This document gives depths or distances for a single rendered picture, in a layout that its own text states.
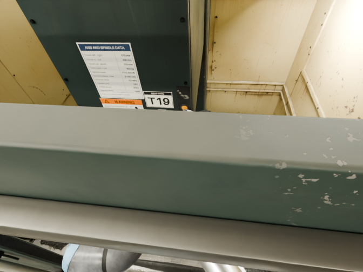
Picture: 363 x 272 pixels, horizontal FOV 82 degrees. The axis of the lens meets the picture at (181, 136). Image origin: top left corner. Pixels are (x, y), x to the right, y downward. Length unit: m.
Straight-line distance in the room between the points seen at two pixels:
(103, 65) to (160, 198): 0.59
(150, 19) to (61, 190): 0.48
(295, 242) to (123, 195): 0.14
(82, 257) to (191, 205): 0.64
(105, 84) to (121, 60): 0.12
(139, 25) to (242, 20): 1.17
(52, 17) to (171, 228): 0.63
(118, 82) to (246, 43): 1.23
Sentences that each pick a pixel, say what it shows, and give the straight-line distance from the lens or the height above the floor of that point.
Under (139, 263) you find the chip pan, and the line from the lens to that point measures 1.62.
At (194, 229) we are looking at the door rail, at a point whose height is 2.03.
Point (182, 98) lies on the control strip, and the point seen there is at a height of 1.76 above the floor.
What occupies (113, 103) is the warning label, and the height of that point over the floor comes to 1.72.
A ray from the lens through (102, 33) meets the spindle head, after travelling 0.66.
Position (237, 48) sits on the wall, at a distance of 1.78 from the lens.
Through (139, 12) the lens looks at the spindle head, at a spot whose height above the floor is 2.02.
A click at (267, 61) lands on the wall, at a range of 1.87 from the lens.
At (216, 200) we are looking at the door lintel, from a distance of 0.16.
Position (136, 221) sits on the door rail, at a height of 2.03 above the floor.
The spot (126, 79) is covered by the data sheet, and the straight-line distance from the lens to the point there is 0.71.
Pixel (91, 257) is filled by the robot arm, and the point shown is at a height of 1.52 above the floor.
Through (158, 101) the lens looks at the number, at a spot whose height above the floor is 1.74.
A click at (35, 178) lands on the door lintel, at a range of 0.20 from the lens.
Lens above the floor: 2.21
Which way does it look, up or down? 50 degrees down
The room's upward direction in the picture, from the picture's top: 5 degrees counter-clockwise
